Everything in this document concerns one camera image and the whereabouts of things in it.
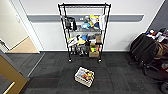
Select pale basket with dark spots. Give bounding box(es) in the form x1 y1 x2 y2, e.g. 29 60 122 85
74 66 96 88

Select dark grey toy figures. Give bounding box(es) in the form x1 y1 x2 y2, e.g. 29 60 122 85
69 44 89 57

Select green yellow item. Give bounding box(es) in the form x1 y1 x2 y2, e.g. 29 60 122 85
89 46 100 53

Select blue round toy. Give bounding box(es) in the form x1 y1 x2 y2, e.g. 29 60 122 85
81 34 89 41

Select black white stacked boxes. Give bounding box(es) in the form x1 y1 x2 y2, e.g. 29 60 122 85
87 34 97 45

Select large open cardboard box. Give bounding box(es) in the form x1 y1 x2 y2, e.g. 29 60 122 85
88 43 101 58

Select white red printed bag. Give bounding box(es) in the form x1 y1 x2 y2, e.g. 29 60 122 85
67 35 80 48

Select small brown cardboard box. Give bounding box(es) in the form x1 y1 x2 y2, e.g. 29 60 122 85
95 34 103 45

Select black bag with white print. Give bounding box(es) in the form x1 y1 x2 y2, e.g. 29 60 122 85
64 16 78 32

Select yellow white blue plush toy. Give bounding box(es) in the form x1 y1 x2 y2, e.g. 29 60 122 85
88 14 101 30

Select orange brown plush horse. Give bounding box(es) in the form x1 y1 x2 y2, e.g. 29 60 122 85
81 70 94 83

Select tall white box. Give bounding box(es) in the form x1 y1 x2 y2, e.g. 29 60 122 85
98 14 107 30

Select black chair with garments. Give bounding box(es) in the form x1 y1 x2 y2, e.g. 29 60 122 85
129 32 168 77

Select colourful clutter pile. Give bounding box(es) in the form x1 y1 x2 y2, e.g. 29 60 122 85
144 28 168 43

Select black wire shelf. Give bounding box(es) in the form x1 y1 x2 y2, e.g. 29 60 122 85
57 2 112 63

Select long grey wall band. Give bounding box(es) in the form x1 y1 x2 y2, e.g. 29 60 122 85
27 13 145 23

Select white door frame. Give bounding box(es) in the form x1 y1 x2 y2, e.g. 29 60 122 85
9 0 45 53

